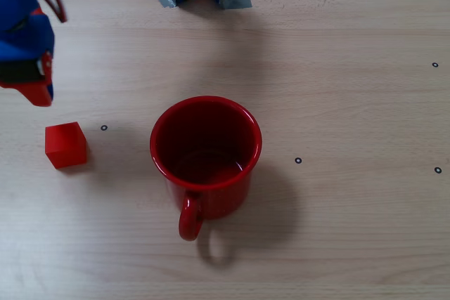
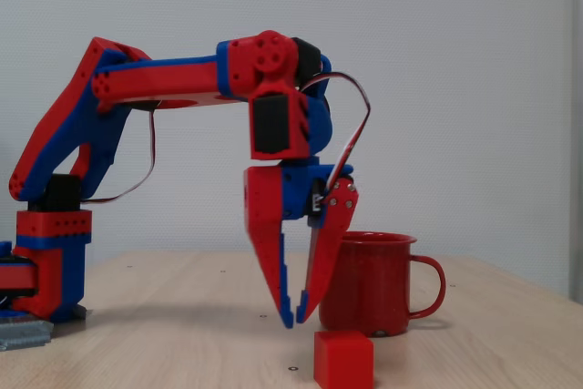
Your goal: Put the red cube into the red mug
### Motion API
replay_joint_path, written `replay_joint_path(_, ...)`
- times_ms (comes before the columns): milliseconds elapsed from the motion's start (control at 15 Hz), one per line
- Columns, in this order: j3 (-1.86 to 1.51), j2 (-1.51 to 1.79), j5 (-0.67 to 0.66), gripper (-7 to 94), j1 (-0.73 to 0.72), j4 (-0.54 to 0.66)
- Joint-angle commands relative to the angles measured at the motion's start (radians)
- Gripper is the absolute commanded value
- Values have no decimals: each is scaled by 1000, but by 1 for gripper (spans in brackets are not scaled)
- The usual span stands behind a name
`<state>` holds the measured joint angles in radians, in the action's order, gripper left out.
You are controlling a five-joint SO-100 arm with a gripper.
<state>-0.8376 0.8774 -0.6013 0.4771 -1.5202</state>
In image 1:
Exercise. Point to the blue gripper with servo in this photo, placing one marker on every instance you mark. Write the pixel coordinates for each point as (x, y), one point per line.
(20, 72)

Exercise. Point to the red cube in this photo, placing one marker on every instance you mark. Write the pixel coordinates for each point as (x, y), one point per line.
(67, 145)

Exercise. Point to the red enamel mug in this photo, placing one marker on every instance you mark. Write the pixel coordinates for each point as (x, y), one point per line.
(218, 201)

